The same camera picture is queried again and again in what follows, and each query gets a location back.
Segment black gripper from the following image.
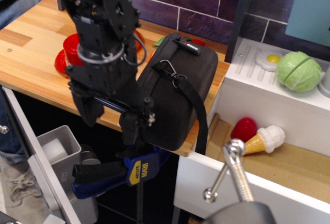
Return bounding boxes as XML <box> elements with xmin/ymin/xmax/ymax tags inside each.
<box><xmin>65</xmin><ymin>42</ymin><xmax>155</xmax><ymax>146</ymax></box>

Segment black zipper case bag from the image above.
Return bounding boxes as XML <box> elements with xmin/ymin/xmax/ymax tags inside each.
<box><xmin>138</xmin><ymin>33</ymin><xmax>218</xmax><ymax>154</ymax></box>

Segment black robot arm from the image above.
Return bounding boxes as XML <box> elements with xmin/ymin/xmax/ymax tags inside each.
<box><xmin>61</xmin><ymin>0</ymin><xmax>154</xmax><ymax>145</ymax></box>

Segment red toy piece behind bag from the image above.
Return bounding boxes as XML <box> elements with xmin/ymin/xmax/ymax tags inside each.
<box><xmin>191</xmin><ymin>39</ymin><xmax>205</xmax><ymax>46</ymax></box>

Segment blue Irwin bar clamp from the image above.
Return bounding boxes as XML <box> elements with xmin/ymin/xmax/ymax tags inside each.
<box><xmin>71</xmin><ymin>144</ymin><xmax>171</xmax><ymax>223</ymax></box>

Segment red toy tomato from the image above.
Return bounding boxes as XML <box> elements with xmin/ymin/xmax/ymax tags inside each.
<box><xmin>54</xmin><ymin>50</ymin><xmax>69</xmax><ymax>78</ymax></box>

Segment spice jar red lid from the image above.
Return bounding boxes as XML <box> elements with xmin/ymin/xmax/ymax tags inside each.
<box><xmin>63</xmin><ymin>34</ymin><xmax>85</xmax><ymax>66</ymax></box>

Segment green toy vegetable piece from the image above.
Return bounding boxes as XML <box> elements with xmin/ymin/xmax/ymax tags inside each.
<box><xmin>152</xmin><ymin>37</ymin><xmax>165</xmax><ymax>49</ymax></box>

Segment grey plastic bin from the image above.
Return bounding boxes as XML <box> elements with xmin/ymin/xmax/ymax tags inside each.
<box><xmin>37</xmin><ymin>125</ymin><xmax>98</xmax><ymax>223</ymax></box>

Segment grey sneaker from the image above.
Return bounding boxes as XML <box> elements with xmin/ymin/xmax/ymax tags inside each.
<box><xmin>1</xmin><ymin>156</ymin><xmax>50</xmax><ymax>223</ymax></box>

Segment white toy sink unit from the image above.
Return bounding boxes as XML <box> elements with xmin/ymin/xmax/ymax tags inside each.
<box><xmin>217</xmin><ymin>39</ymin><xmax>329</xmax><ymax>156</ymax></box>

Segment person in blue jeans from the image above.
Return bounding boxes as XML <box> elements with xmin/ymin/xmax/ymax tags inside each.
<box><xmin>1</xmin><ymin>0</ymin><xmax>41</xmax><ymax>163</ymax></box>

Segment toy ice cream cone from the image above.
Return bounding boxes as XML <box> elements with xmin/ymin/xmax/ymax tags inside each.
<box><xmin>245</xmin><ymin>125</ymin><xmax>286</xmax><ymax>154</ymax></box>

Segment toy fried egg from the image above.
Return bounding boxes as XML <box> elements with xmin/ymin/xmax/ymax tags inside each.
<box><xmin>256</xmin><ymin>51</ymin><xmax>284</xmax><ymax>72</ymax></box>

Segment green toy cabbage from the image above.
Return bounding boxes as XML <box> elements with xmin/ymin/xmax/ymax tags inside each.
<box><xmin>275</xmin><ymin>52</ymin><xmax>322</xmax><ymax>93</ymax></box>

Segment white open drawer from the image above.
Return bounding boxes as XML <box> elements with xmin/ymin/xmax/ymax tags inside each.
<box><xmin>174</xmin><ymin>116</ymin><xmax>329</xmax><ymax>223</ymax></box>

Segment black shoulder strap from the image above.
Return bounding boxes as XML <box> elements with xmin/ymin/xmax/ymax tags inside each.
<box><xmin>152</xmin><ymin>59</ymin><xmax>209</xmax><ymax>156</ymax></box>

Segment dark grey shelf post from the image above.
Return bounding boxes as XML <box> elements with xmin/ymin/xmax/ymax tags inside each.
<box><xmin>225</xmin><ymin>0</ymin><xmax>250</xmax><ymax>63</ymax></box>

